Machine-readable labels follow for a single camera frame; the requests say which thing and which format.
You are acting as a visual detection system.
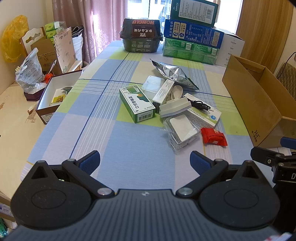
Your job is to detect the red snack packet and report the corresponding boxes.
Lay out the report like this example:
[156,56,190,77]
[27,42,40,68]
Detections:
[201,128,228,147]

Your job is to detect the clear pack white device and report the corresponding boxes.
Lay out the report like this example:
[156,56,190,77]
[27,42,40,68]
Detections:
[163,114,201,152]

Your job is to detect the white tablet medicine box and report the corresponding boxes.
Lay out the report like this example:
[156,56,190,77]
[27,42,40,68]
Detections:
[184,93,222,128]

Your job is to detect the black cable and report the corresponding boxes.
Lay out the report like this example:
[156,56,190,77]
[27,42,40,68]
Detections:
[181,95,215,114]

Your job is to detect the white plug night light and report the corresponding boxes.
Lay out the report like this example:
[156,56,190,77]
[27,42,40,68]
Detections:
[159,97,192,118]

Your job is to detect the beige plastic spoon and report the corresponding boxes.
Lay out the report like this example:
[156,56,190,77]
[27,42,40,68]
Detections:
[166,85,183,102]

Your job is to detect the green white spray box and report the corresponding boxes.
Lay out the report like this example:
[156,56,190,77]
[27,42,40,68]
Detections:
[119,85,156,123]

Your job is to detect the slim white green medicine box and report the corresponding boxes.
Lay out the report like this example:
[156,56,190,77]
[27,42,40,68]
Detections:
[152,79,175,105]

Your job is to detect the clear plastic case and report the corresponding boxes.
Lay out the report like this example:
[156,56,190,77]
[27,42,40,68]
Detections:
[141,75,165,100]

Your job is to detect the silver green tea bag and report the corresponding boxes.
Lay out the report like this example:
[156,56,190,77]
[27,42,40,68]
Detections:
[151,60,199,90]

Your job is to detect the brown cardboard box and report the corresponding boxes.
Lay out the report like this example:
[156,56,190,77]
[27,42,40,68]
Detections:
[222,55,295,148]

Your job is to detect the quilted beige chair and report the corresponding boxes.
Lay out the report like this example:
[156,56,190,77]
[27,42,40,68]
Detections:
[276,63,296,100]

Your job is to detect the checked tablecloth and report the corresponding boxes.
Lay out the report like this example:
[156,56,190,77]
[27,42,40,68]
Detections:
[22,41,253,190]

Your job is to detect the open white gift box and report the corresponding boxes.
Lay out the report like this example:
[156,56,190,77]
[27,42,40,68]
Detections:
[36,70,82,125]

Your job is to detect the grey printed plastic bag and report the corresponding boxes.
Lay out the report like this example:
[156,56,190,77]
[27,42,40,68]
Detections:
[16,48,47,94]

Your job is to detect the white tall box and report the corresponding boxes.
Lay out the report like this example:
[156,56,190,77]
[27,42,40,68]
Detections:
[215,28,245,67]

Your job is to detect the brown curtain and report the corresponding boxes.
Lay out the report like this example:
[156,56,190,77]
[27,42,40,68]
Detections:
[236,0,294,72]

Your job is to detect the green wrapped carton pack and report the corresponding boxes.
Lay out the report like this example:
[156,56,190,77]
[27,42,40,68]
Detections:
[163,38,219,65]

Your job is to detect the pink white paper envelope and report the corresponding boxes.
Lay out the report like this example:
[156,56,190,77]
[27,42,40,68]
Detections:
[54,27,76,73]

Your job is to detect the blue milk carton box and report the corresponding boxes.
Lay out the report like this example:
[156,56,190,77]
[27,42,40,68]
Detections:
[164,19,224,49]

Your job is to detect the brown white hanger box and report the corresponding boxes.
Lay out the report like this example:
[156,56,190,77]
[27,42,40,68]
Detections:
[19,27,62,75]

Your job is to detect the green tissue packs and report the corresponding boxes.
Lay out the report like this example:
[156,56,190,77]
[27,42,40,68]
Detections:
[44,21,67,45]

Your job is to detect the black Honglu food container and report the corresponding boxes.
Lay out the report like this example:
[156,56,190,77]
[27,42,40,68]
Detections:
[120,18,163,53]

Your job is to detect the pink curtain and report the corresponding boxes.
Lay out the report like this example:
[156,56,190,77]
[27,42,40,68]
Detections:
[52,0,128,63]

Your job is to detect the yellow plastic bag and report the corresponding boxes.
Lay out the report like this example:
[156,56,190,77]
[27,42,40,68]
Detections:
[1,15,29,63]

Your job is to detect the dark green top carton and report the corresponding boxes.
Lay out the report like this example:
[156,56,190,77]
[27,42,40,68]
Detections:
[170,0,219,28]

